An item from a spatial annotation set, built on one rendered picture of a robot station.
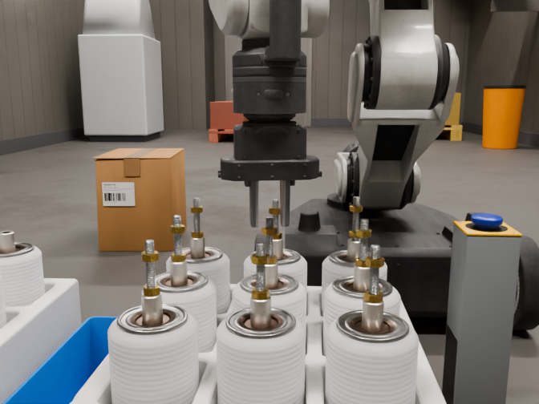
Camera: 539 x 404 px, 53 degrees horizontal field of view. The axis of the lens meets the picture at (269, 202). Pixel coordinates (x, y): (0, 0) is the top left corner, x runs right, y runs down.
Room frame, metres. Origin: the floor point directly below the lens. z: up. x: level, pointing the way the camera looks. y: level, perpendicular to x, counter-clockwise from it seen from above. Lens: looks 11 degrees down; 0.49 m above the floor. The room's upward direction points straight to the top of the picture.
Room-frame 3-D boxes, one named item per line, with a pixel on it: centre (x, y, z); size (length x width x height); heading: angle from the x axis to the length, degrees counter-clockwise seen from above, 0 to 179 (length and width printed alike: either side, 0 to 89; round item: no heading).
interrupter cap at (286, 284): (0.65, 0.00, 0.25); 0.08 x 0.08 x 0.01
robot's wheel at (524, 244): (1.09, -0.52, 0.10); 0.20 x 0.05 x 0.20; 178
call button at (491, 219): (0.71, -0.29, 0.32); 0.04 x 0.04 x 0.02
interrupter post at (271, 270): (0.65, 0.00, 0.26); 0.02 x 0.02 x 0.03
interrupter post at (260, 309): (0.54, 0.01, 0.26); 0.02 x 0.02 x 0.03
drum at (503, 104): (5.02, -2.16, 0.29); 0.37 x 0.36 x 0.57; 178
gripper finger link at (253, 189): (0.65, 0.02, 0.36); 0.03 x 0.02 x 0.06; 6
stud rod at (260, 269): (0.54, 0.01, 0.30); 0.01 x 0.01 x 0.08
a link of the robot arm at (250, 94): (0.66, 0.00, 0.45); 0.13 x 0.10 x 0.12; 96
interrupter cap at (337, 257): (0.76, -0.13, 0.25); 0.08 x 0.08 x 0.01
